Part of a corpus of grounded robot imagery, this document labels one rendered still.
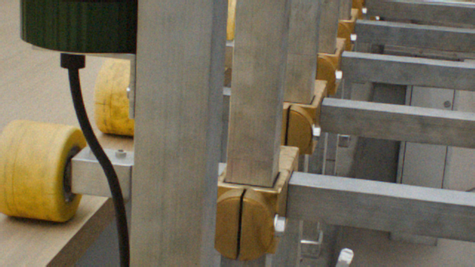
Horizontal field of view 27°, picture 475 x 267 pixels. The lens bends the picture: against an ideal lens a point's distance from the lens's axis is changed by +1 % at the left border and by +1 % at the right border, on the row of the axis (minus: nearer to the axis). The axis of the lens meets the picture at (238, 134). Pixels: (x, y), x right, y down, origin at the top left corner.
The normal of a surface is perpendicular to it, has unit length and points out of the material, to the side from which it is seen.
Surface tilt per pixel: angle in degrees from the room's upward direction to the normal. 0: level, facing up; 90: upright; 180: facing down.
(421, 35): 90
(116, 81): 47
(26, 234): 0
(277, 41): 90
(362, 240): 0
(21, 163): 62
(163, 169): 90
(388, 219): 90
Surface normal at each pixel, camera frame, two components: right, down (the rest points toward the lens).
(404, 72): -0.18, 0.28
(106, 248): 0.98, 0.11
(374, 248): 0.06, -0.96
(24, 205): -0.19, 0.62
